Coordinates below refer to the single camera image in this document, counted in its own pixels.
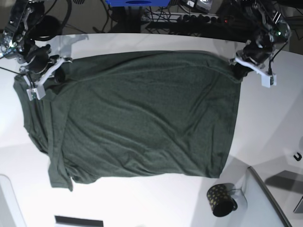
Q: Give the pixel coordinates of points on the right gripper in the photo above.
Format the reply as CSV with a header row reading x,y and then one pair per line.
x,y
38,61

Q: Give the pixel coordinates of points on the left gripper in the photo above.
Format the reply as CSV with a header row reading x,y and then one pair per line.
x,y
253,56

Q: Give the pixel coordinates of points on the dark green t-shirt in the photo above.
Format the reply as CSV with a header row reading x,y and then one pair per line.
x,y
135,114

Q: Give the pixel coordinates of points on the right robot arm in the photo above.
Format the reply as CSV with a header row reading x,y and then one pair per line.
x,y
28,23

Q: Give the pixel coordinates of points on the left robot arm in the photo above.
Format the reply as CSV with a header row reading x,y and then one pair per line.
x,y
270,30

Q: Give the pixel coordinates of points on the small black hook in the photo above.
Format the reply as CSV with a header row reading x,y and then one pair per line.
x,y
298,156

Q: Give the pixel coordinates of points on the blue box with oval hole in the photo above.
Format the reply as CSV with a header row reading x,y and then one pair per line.
x,y
138,3

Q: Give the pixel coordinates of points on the white rounded panel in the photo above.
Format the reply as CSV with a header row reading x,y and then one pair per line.
x,y
10,212

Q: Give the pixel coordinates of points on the black mug with gold dots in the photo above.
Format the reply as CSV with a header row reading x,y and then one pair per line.
x,y
221,201

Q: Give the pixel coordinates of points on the black power strip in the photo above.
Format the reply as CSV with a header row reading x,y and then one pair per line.
x,y
181,17

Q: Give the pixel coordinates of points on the grey metal side table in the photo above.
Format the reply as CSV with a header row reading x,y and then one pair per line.
x,y
273,201

